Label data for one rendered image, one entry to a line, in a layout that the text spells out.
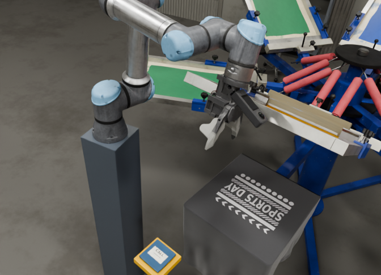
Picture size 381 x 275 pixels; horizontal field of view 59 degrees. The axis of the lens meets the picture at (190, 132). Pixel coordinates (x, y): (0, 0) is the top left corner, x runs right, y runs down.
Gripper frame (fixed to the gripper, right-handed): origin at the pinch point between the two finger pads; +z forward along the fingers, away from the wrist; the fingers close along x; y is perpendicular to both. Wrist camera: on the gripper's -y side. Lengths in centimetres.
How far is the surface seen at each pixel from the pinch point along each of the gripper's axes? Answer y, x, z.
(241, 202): 3, -45, 43
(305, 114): -1, -74, 1
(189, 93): 81, -98, 26
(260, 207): -5, -49, 42
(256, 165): 11, -71, 35
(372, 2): 25, -240, -61
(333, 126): -14, -74, 1
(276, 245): -20, -36, 45
